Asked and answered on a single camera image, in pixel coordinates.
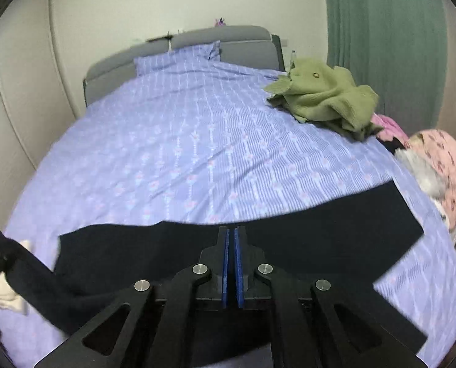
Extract purple floral pillow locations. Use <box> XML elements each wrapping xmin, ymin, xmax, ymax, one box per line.
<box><xmin>133</xmin><ymin>41</ymin><xmax>221</xmax><ymax>76</ymax></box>

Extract small pink toy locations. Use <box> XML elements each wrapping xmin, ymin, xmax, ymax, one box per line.
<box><xmin>215</xmin><ymin>17</ymin><xmax>226</xmax><ymax>28</ymax></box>

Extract olive green knit garment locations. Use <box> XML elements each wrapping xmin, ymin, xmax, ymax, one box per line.
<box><xmin>265</xmin><ymin>58</ymin><xmax>383</xmax><ymax>141</ymax></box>

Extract grey upholstered headboard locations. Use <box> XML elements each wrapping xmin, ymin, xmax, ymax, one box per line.
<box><xmin>83</xmin><ymin>26</ymin><xmax>284</xmax><ymax>105</ymax></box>

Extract green curtain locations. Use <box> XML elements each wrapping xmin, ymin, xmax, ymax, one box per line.
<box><xmin>326</xmin><ymin>0</ymin><xmax>447</xmax><ymax>134</ymax></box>

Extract white fluffy cloth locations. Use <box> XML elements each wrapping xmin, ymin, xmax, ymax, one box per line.
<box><xmin>394</xmin><ymin>149</ymin><xmax>446</xmax><ymax>200</ymax></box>

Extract purple floral bed sheet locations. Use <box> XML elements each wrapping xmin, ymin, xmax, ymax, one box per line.
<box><xmin>4</xmin><ymin>60</ymin><xmax>456</xmax><ymax>367</ymax></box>

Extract bright pink garment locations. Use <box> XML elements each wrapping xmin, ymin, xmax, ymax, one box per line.
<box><xmin>371</xmin><ymin>114</ymin><xmax>408</xmax><ymax>145</ymax></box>

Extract cream folded cloth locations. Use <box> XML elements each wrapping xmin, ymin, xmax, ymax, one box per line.
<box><xmin>0</xmin><ymin>238</ymin><xmax>33</xmax><ymax>315</ymax></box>

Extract black pants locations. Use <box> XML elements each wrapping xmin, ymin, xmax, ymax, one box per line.
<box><xmin>0</xmin><ymin>182</ymin><xmax>427</xmax><ymax>351</ymax></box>

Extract pink printed quilt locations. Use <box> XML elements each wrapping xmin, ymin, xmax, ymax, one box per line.
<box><xmin>404</xmin><ymin>129</ymin><xmax>456</xmax><ymax>232</ymax></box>

